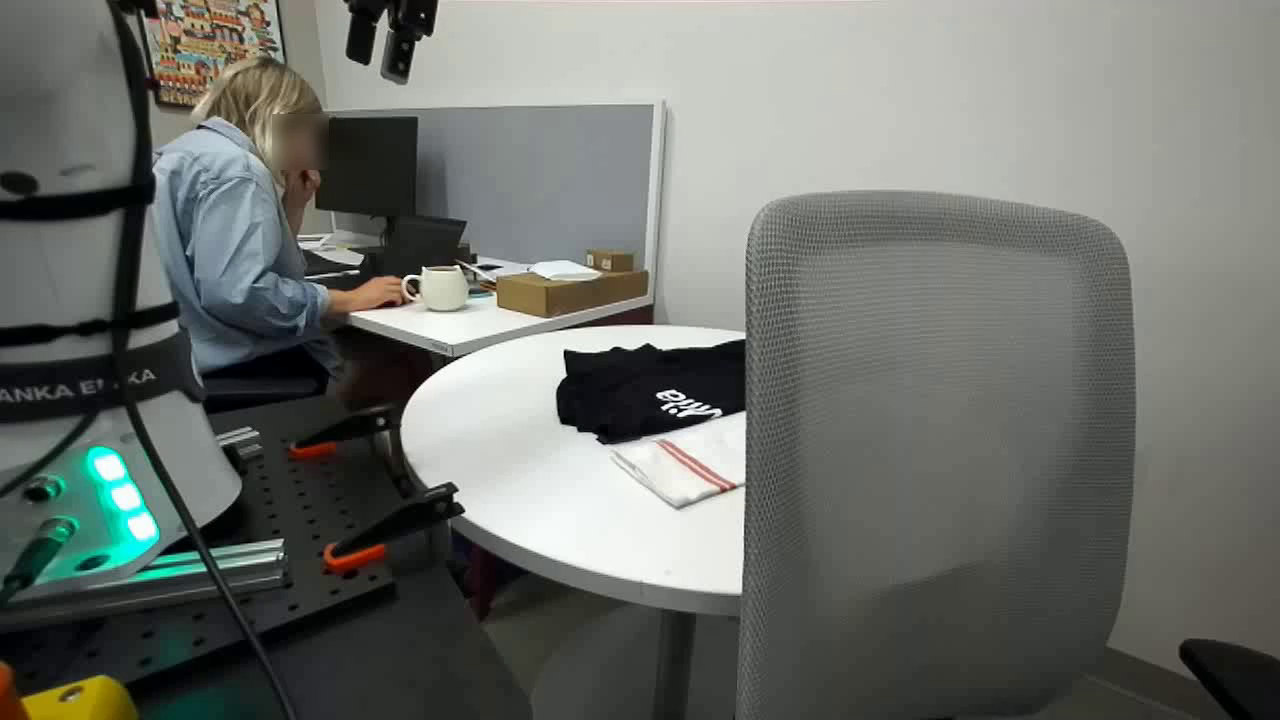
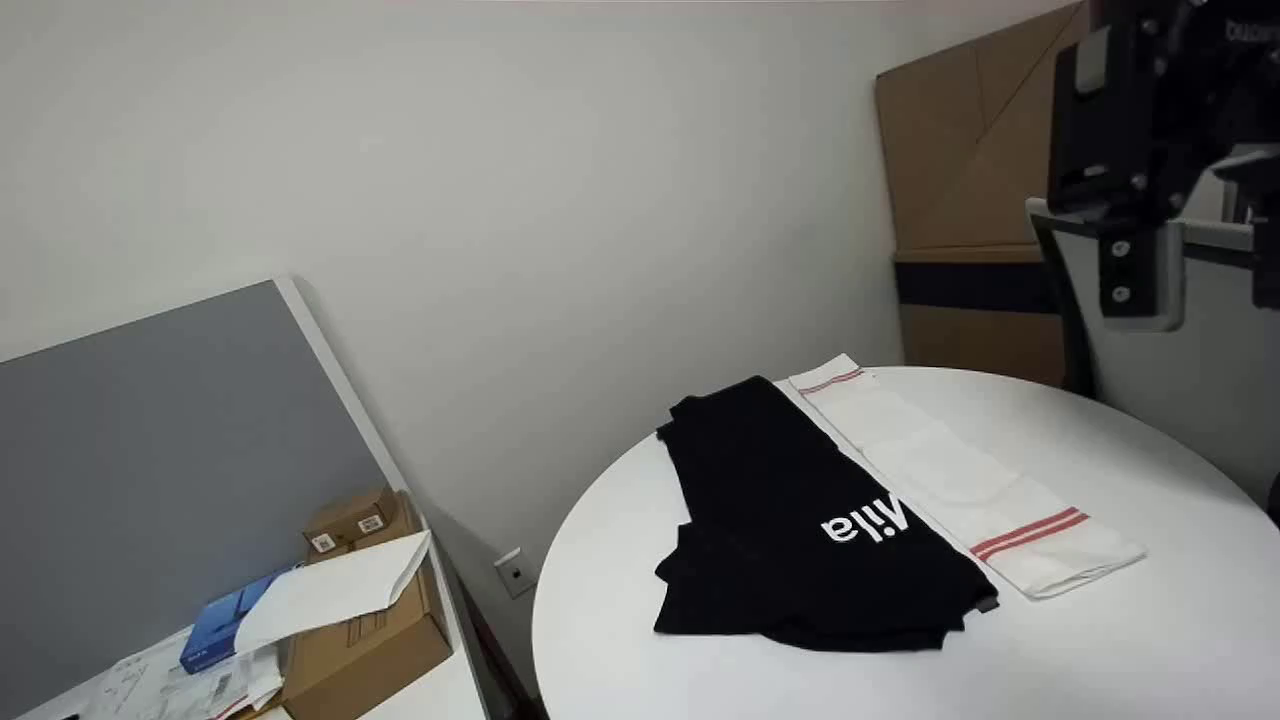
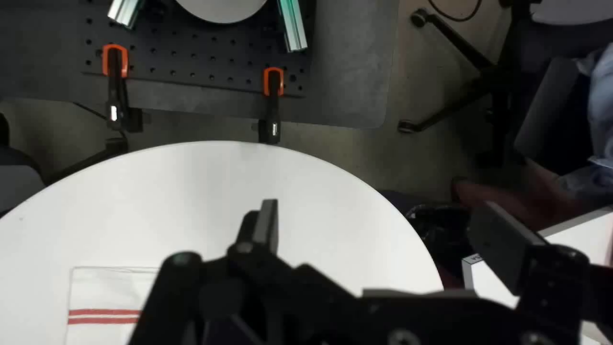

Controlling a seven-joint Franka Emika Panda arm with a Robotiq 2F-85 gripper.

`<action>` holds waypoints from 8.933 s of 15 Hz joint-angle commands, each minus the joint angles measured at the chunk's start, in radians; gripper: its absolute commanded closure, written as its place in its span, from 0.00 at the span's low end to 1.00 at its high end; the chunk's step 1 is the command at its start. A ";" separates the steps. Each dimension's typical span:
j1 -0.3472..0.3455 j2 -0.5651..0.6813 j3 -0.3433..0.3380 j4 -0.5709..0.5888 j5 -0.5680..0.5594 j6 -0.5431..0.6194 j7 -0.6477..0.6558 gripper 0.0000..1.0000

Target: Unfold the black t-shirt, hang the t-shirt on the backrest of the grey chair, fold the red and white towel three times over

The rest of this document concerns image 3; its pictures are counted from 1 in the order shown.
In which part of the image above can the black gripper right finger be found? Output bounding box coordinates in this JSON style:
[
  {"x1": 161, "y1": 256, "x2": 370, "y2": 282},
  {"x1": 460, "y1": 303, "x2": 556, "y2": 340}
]
[{"x1": 468, "y1": 202, "x2": 546, "y2": 294}]

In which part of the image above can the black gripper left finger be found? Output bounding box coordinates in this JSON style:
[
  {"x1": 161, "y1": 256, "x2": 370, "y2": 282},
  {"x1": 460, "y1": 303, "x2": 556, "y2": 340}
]
[{"x1": 238, "y1": 200, "x2": 280, "y2": 254}]

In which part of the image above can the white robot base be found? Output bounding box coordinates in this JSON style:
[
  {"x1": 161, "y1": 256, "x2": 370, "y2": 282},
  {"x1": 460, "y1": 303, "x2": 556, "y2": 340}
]
[{"x1": 176, "y1": 0, "x2": 268, "y2": 26}]

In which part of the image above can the seated person in blue shirt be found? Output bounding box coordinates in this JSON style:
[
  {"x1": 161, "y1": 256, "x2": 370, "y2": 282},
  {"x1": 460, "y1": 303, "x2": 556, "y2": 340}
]
[{"x1": 452, "y1": 45, "x2": 613, "y2": 229}]

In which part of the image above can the black office chair base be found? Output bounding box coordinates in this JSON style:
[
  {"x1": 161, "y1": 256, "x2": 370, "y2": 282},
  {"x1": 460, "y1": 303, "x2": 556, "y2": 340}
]
[{"x1": 397, "y1": 0, "x2": 544, "y2": 169}]

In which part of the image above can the right orange black clamp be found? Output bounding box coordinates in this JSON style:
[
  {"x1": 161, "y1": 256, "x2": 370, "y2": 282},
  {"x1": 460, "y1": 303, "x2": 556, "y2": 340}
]
[{"x1": 259, "y1": 68, "x2": 286, "y2": 144}]

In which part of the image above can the orange black clamp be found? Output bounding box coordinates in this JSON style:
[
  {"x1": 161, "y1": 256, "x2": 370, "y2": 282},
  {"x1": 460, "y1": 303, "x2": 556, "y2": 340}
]
[
  {"x1": 102, "y1": 43, "x2": 144, "y2": 133},
  {"x1": 259, "y1": 68, "x2": 286, "y2": 144}
]

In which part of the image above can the black perforated breadboard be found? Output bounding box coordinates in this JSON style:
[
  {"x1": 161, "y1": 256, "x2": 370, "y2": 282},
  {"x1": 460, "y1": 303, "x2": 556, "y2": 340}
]
[{"x1": 77, "y1": 0, "x2": 311, "y2": 98}]

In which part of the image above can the left orange black clamp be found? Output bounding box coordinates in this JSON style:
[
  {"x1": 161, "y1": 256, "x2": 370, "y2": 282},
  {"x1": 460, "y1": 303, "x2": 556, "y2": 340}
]
[{"x1": 102, "y1": 43, "x2": 144, "y2": 133}]

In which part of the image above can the right aluminium rail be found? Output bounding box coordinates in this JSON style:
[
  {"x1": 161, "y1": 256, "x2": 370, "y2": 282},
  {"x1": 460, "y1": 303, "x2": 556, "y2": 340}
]
[{"x1": 276, "y1": 0, "x2": 309, "y2": 54}]

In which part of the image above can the aluminium rail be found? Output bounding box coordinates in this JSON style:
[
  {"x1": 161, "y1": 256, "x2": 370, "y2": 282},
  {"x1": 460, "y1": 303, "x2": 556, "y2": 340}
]
[
  {"x1": 107, "y1": 0, "x2": 142, "y2": 27},
  {"x1": 276, "y1": 0, "x2": 309, "y2": 54}
]

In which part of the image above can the left aluminium rail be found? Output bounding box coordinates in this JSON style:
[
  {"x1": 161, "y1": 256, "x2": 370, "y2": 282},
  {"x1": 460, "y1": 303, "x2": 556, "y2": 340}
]
[{"x1": 107, "y1": 0, "x2": 142, "y2": 27}]

